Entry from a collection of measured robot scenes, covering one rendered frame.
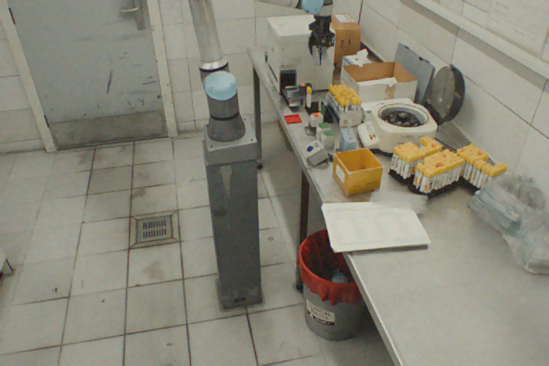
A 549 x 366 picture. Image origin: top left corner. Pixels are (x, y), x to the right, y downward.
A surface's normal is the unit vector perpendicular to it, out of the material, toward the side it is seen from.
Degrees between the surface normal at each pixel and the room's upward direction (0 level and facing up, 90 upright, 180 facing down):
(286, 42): 90
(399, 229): 1
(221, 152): 90
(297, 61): 90
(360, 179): 90
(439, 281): 0
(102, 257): 0
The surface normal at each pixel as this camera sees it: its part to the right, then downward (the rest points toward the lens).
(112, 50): 0.21, 0.59
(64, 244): -0.01, -0.80
